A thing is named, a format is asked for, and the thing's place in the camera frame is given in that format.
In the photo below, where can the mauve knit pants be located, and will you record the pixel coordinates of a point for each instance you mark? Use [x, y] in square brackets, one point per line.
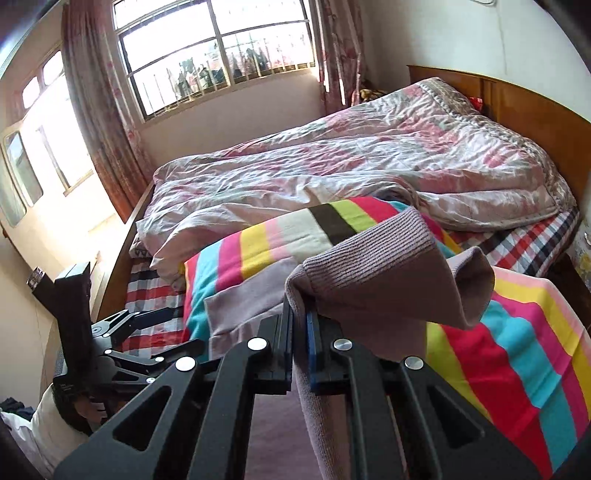
[369, 272]

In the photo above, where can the rainbow striped blanket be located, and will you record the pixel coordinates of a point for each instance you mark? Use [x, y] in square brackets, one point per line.
[498, 350]

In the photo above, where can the pink floral curtain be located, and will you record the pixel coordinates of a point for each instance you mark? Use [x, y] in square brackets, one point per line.
[106, 115]
[341, 50]

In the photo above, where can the barred window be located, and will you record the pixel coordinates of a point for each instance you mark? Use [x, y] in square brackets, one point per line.
[203, 55]

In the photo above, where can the small red object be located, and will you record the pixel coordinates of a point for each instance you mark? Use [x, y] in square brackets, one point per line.
[475, 102]

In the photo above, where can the red plaid bed sheet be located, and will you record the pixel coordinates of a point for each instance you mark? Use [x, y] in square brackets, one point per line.
[517, 240]

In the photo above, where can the person's left hand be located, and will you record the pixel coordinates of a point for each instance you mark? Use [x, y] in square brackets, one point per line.
[90, 409]

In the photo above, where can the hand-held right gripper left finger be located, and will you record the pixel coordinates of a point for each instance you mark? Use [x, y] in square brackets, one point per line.
[280, 353]

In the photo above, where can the yellow patterned cloth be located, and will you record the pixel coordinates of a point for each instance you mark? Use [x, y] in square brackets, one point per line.
[371, 96]

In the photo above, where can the dark blue cloth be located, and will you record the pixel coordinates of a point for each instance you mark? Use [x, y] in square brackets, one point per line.
[16, 408]

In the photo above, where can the person's left forearm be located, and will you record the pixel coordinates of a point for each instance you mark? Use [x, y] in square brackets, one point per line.
[41, 438]

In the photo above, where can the side window with frame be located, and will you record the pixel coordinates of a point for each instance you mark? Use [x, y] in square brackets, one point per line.
[51, 138]

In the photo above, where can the pink floral quilt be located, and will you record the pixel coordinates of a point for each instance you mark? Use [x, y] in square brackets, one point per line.
[351, 157]

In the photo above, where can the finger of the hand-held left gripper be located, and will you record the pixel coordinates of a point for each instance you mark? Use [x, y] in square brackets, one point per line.
[161, 362]
[152, 316]

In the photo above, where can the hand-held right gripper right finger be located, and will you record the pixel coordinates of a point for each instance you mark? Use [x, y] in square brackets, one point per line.
[314, 353]

